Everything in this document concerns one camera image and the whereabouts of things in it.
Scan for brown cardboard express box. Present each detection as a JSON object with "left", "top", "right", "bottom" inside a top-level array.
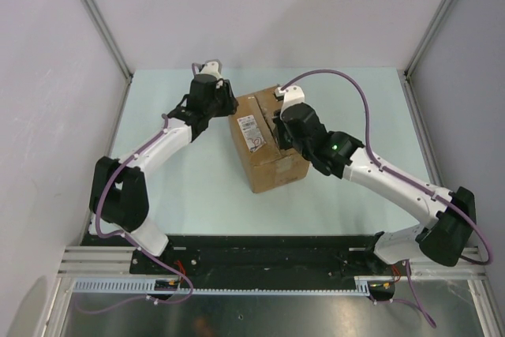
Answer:
[{"left": 228, "top": 87, "right": 309, "bottom": 193}]

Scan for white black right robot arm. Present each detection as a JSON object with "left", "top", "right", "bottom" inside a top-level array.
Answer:
[{"left": 273, "top": 103, "right": 477, "bottom": 275}]

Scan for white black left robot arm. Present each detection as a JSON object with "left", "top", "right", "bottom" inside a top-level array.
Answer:
[{"left": 89, "top": 61, "right": 238, "bottom": 274}]

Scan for white shipping label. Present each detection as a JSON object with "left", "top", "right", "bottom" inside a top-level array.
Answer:
[{"left": 237, "top": 114, "right": 266, "bottom": 153}]

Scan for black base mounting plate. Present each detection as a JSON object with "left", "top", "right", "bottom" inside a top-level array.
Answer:
[{"left": 80, "top": 233, "right": 386, "bottom": 281}]

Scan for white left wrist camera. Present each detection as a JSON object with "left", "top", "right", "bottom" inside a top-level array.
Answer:
[{"left": 197, "top": 60, "right": 223, "bottom": 79}]

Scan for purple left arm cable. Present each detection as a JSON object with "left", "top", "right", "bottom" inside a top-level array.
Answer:
[{"left": 74, "top": 62, "right": 208, "bottom": 313}]

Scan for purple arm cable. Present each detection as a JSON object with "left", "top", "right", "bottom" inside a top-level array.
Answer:
[
  {"left": 280, "top": 69, "right": 495, "bottom": 330},
  {"left": 74, "top": 62, "right": 208, "bottom": 313}
]

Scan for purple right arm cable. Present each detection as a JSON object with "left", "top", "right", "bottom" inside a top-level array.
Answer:
[{"left": 280, "top": 69, "right": 495, "bottom": 330}]

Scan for left aluminium frame post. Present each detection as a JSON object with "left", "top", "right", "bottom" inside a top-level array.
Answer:
[{"left": 80, "top": 0, "right": 133, "bottom": 84}]

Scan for aluminium frame post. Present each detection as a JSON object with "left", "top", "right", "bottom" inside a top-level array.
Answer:
[
  {"left": 403, "top": 0, "right": 458, "bottom": 78},
  {"left": 80, "top": 0, "right": 133, "bottom": 84}
]

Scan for aluminium frame rail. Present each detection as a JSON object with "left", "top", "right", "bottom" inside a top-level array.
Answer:
[{"left": 58, "top": 246, "right": 133, "bottom": 278}]

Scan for grey slotted cable duct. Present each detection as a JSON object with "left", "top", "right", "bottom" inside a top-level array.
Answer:
[{"left": 73, "top": 278, "right": 370, "bottom": 297}]

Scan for right aluminium frame post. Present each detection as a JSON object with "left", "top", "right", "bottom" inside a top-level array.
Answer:
[{"left": 403, "top": 0, "right": 458, "bottom": 78}]

